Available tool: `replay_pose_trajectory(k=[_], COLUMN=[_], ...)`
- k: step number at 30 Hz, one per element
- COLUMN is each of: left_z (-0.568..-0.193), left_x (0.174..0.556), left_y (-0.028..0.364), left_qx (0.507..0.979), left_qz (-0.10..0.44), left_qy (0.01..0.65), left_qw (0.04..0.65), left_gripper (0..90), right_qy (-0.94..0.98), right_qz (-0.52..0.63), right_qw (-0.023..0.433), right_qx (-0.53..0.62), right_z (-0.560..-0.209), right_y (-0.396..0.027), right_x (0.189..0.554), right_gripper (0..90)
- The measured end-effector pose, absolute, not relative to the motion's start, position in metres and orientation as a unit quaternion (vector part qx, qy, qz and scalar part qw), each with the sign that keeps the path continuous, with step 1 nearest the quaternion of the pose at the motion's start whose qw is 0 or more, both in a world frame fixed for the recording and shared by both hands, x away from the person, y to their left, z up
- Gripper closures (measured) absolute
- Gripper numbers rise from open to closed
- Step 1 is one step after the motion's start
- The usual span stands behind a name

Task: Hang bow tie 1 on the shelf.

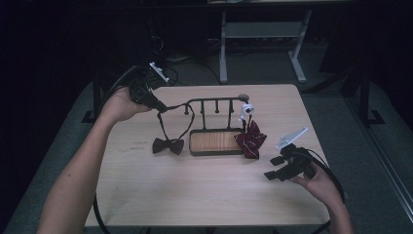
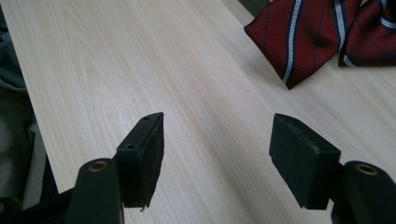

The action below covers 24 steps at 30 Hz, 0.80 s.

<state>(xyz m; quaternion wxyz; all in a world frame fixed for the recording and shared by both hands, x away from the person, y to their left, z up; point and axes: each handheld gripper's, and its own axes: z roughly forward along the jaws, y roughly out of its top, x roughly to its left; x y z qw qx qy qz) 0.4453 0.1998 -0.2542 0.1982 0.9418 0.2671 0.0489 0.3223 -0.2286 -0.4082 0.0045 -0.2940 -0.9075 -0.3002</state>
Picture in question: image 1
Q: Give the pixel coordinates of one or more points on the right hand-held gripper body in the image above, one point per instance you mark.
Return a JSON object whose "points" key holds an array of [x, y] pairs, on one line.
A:
{"points": [[297, 159]]}

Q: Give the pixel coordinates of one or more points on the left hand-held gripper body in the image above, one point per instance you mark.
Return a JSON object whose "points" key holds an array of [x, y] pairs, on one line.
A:
{"points": [[142, 89]]}

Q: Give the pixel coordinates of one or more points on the red striped bow tie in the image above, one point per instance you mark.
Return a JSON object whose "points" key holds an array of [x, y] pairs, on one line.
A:
{"points": [[250, 139]]}

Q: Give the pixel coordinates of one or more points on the dark brown bow tie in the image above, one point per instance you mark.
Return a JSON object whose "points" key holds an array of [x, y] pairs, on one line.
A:
{"points": [[168, 145]]}

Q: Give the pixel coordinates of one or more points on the black rack with wooden base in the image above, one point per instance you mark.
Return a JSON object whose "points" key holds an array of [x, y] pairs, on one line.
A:
{"points": [[214, 143]]}

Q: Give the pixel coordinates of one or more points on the person's left hand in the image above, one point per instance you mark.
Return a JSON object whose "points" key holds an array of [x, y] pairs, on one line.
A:
{"points": [[120, 105]]}

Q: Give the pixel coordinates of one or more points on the person's right hand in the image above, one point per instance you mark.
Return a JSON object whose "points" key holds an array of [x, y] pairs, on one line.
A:
{"points": [[321, 187]]}

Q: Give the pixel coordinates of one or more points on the black metal stand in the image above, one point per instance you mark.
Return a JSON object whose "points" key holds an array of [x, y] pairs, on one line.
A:
{"points": [[94, 104], [365, 97]]}

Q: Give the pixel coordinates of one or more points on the grey metal stand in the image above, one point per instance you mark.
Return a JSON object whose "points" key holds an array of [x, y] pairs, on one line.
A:
{"points": [[259, 31]]}

